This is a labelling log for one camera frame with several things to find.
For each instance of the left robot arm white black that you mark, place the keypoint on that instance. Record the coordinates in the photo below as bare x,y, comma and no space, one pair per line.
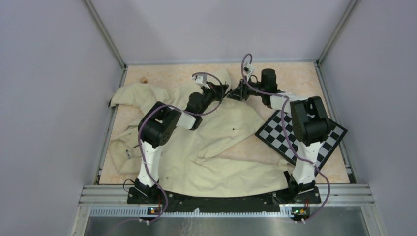
156,128

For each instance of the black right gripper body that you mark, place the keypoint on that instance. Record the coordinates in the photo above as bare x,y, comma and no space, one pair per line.
247,91

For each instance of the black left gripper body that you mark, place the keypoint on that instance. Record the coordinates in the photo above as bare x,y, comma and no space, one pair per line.
211,94

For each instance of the beige zip jacket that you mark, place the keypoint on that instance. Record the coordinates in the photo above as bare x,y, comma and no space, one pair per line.
189,163

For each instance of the black white checkerboard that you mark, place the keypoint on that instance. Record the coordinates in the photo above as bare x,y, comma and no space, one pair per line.
310,138

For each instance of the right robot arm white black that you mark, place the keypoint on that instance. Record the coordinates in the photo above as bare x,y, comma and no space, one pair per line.
302,179

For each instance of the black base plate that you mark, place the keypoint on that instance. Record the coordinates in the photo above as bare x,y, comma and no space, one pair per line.
267,202

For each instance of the aluminium frame rail front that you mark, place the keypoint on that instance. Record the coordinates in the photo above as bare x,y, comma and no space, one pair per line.
111,200

